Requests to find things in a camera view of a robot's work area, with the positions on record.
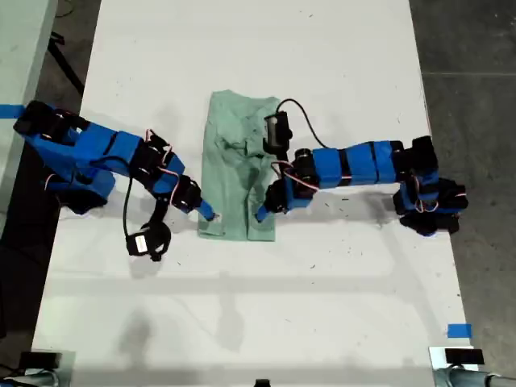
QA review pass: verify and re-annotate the pale green T-shirt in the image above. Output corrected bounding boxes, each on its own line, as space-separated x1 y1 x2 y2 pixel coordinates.
196 90 283 243

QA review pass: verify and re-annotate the black stand leg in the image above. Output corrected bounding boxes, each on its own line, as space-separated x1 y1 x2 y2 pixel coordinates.
47 34 85 96

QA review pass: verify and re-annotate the blue tape strip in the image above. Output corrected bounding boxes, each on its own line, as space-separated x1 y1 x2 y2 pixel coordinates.
0 103 26 119
447 322 472 339

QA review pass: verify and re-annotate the small black box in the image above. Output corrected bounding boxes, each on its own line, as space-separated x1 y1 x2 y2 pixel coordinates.
18 351 62 368
444 348 485 366

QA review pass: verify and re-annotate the pale side table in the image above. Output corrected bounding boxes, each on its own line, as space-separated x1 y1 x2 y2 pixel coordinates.
0 0 60 239

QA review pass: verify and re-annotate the grey metal clamp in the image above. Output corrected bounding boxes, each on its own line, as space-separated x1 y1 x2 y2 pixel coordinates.
0 369 60 387
433 367 516 387

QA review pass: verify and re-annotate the black camera box with label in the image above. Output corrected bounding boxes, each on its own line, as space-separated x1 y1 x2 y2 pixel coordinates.
125 223 173 263
262 110 293 156

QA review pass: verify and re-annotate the thin dark cable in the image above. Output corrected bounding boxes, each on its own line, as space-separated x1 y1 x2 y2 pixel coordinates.
55 0 78 18

